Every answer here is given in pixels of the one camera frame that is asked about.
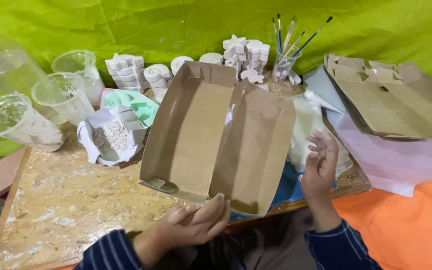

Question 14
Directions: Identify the person's left hand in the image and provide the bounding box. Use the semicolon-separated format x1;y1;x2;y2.
146;193;232;259

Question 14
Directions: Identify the tall clear plastic cylinder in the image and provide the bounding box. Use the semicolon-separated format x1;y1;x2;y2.
0;19;67;126

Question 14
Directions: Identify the blue plastic packet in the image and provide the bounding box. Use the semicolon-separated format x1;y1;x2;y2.
230;161;337;221

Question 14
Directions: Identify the wooden handled paintbrush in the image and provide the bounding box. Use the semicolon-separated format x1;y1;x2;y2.
286;31;306;58
283;15;298;51

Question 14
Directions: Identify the single white plaster figure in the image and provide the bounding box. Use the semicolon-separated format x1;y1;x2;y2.
240;68;265;84

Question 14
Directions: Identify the stack of white plaster stars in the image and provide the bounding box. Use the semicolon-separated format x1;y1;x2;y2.
223;34;247;74

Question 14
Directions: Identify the white round plaster shell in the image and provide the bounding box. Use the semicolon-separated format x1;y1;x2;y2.
170;55;194;76

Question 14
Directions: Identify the stack of white plaster clouds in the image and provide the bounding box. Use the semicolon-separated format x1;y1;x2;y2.
245;39;271;74

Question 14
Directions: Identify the orange cloth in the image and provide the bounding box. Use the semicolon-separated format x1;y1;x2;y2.
331;176;432;270

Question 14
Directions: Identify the stack of white plaster snails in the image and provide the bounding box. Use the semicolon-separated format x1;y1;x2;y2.
143;64;173;103

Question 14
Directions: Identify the grey blue paper sheet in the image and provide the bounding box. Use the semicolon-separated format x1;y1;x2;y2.
302;65;346;114

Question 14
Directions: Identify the white fan plaster shell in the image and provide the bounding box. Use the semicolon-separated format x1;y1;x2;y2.
199;52;224;65

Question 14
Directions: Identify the clear plastic cup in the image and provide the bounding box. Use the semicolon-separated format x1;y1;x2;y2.
51;50;106;106
0;93;65;152
31;72;96;126

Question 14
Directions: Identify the white paper tray with chips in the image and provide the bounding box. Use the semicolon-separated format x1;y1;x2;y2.
77;104;148;167

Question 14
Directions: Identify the green square silicone mould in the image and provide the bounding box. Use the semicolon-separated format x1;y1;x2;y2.
130;94;160;128

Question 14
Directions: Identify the pale pink paper sheet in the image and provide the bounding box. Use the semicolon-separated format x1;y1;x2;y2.
325;109;432;198

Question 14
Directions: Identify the green shell silicone mould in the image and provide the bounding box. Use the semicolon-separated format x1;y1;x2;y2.
101;89;142;109

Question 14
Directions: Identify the stack of white plaster flowers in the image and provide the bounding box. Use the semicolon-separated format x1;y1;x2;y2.
105;53;147;94

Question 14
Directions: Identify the brown cardboard box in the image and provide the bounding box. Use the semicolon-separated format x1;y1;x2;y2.
139;61;297;217

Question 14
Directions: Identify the person's right hand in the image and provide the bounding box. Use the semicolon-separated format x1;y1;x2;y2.
300;129;340;210

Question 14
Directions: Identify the clear cup holding brushes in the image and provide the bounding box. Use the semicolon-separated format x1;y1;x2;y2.
271;44;302;83

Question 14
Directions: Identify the green cloth backdrop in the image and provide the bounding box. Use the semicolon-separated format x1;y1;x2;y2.
0;0;432;167

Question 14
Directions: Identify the short blue handled paintbrush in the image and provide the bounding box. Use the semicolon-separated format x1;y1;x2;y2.
276;14;283;53
272;18;281;53

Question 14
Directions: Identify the long blue handled paintbrush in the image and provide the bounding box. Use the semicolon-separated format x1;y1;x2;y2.
292;16;333;58

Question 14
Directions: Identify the stack of flat cardboard boxes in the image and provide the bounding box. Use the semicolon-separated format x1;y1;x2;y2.
324;53;432;144

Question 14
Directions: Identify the clear bag of white powder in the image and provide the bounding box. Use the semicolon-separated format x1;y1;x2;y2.
286;90;353;178

